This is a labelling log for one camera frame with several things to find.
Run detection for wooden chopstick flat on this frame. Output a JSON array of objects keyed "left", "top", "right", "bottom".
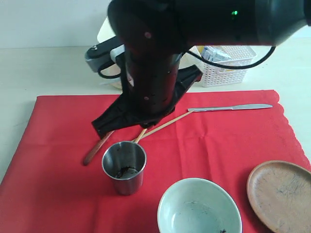
[{"left": 141, "top": 111, "right": 193, "bottom": 139}]

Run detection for brown wooden plate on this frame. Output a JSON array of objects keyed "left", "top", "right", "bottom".
[{"left": 246, "top": 160, "right": 311, "bottom": 233}]

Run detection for small milk carton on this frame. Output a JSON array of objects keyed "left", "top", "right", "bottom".
[{"left": 201, "top": 46, "right": 232, "bottom": 62}]

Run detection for pale green ceramic bowl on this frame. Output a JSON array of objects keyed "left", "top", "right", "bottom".
[{"left": 157, "top": 178, "right": 242, "bottom": 233}]

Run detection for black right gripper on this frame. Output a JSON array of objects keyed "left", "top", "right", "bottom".
[{"left": 92, "top": 46, "right": 202, "bottom": 138}]

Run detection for wooden chopstick steep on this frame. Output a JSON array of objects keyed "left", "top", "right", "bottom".
[{"left": 134, "top": 129, "right": 148, "bottom": 143}]

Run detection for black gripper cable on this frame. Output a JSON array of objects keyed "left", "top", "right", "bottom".
[{"left": 184, "top": 45, "right": 277, "bottom": 71}]

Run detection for stainless steel cup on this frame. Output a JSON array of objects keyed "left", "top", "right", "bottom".
[{"left": 102, "top": 141, "right": 147, "bottom": 196}]

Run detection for white perforated plastic basket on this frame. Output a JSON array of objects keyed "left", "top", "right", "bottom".
[{"left": 190, "top": 46, "right": 257, "bottom": 87}]

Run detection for silver table knife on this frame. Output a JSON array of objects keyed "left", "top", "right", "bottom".
[{"left": 188, "top": 104, "right": 273, "bottom": 112}]

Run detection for red tablecloth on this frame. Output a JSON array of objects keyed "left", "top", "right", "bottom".
[{"left": 0, "top": 90, "right": 311, "bottom": 233}]

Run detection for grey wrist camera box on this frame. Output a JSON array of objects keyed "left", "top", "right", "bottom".
[{"left": 85, "top": 36, "right": 125, "bottom": 81}]

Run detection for cream plastic bin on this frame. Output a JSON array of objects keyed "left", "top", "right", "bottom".
[{"left": 97, "top": 18, "right": 124, "bottom": 90}]

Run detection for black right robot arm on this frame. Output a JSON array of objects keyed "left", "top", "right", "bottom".
[{"left": 92, "top": 0, "right": 311, "bottom": 137}]

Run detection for brown wooden spoon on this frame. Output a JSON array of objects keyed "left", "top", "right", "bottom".
[{"left": 83, "top": 131, "right": 114, "bottom": 166}]

